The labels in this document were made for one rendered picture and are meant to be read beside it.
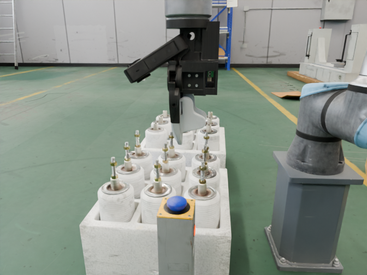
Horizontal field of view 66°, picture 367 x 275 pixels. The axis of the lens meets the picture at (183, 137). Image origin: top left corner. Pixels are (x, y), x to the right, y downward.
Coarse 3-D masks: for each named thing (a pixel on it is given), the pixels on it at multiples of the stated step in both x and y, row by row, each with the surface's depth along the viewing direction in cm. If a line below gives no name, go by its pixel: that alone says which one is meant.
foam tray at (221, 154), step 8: (224, 136) 141; (144, 144) 130; (168, 144) 130; (224, 144) 130; (152, 152) 123; (160, 152) 123; (184, 152) 121; (192, 152) 121; (200, 152) 121; (216, 152) 121; (224, 152) 121; (152, 160) 124; (224, 160) 120; (224, 168) 122
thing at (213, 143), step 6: (198, 132) 125; (198, 138) 124; (210, 138) 121; (216, 138) 122; (198, 144) 125; (204, 144) 122; (210, 144) 122; (216, 144) 123; (198, 150) 126; (210, 150) 123; (216, 150) 125
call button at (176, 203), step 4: (172, 196) 58; (176, 196) 58; (180, 196) 58; (168, 200) 57; (172, 200) 57; (176, 200) 57; (180, 200) 57; (184, 200) 57; (168, 204) 56; (172, 204) 55; (176, 204) 55; (180, 204) 55; (184, 204) 56; (172, 208) 55; (176, 208) 55; (180, 208) 55
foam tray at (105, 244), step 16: (224, 176) 100; (224, 192) 89; (96, 208) 81; (224, 208) 81; (80, 224) 74; (96, 224) 74; (112, 224) 74; (128, 224) 74; (144, 224) 74; (224, 224) 74; (96, 240) 74; (112, 240) 74; (128, 240) 73; (144, 240) 73; (208, 240) 70; (224, 240) 70; (96, 256) 76; (112, 256) 76; (128, 256) 75; (144, 256) 74; (208, 256) 72; (224, 256) 71; (96, 272) 78; (112, 272) 77; (128, 272) 77; (144, 272) 76; (208, 272) 74; (224, 272) 73
